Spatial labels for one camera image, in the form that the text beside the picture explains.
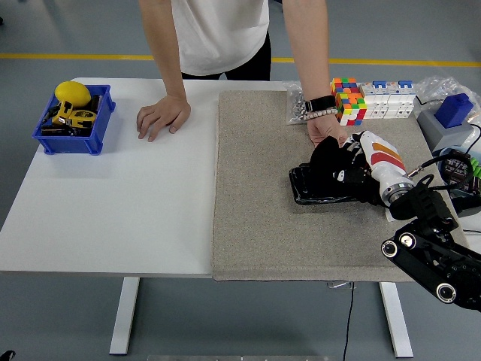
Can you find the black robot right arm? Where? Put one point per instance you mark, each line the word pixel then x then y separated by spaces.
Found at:
pixel 424 255

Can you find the person's left hand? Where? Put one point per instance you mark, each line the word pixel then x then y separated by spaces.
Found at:
pixel 325 129

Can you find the yellow black hand tool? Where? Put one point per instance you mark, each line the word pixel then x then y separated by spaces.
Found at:
pixel 62 111

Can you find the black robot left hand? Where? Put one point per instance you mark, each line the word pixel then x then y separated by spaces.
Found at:
pixel 6 356

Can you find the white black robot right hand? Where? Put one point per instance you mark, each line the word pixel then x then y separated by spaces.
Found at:
pixel 385 163

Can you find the person's right hand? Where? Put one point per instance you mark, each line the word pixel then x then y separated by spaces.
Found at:
pixel 163 114

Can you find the person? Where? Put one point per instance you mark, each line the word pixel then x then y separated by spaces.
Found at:
pixel 221 34

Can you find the blue block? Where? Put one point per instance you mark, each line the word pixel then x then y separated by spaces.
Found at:
pixel 452 111

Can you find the black glossy display panel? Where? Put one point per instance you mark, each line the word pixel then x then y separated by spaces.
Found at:
pixel 300 188

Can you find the silver bracket under table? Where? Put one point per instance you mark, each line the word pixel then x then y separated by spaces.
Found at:
pixel 338 284

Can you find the grey-brown mat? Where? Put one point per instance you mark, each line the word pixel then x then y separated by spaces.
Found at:
pixel 263 225

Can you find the multicolour puzzle cube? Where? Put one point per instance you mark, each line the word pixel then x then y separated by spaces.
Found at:
pixel 343 83
pixel 353 109

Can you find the blue plastic bin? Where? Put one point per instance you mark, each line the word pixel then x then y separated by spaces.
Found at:
pixel 75 144

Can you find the yellow lemon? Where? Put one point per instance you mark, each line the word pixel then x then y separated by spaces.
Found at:
pixel 72 93

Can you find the clear bag of metal nuts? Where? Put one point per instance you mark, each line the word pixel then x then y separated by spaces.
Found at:
pixel 295 109

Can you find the person's right forearm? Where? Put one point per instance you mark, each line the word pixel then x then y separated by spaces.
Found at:
pixel 165 45

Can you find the crumpled clear plastic bag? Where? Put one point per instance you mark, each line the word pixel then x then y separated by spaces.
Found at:
pixel 436 84

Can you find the white circuit breaker blue tab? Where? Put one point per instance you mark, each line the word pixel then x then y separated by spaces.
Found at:
pixel 402 103
pixel 374 103

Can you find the person's left forearm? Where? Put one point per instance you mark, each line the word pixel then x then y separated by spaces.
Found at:
pixel 310 45

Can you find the green connectors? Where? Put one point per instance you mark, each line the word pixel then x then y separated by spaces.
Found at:
pixel 475 167

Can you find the grey box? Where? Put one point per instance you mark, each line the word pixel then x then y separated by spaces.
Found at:
pixel 426 116

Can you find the pale blue tray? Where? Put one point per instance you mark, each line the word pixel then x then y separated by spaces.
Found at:
pixel 469 210

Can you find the yellow tape measure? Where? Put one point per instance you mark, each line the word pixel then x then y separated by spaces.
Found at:
pixel 82 118

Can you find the black wristwatch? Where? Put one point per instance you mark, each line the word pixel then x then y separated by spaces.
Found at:
pixel 319 102

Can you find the white table leg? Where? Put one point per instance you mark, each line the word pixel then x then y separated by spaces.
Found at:
pixel 124 319
pixel 398 331

